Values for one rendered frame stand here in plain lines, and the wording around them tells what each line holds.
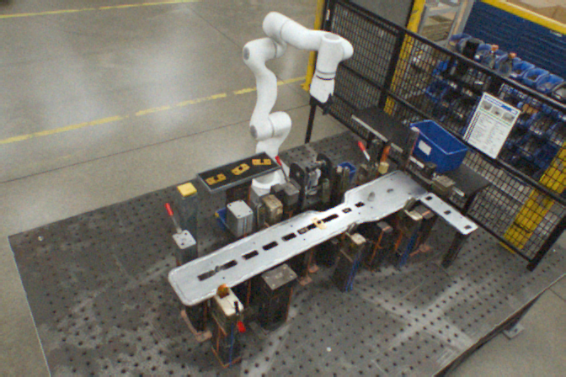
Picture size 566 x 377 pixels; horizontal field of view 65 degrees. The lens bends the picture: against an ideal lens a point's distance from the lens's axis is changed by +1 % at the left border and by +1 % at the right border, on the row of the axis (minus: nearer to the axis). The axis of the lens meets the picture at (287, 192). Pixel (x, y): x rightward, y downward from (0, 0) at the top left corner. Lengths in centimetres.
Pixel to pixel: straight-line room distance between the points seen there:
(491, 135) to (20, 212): 314
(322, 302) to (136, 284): 86
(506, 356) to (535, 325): 38
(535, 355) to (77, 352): 263
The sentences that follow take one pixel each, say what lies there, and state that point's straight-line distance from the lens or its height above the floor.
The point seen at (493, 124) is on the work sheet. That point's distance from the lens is 252.
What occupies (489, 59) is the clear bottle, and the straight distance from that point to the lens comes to 256.
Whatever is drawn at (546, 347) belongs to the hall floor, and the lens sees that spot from 344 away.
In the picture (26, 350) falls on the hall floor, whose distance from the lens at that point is 296.
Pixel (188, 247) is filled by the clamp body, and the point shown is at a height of 105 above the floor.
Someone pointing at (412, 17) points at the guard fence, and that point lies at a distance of 404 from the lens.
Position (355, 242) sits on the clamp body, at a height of 104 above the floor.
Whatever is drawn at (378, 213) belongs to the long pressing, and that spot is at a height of 100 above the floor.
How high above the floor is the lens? 240
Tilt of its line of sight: 41 degrees down
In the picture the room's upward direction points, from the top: 9 degrees clockwise
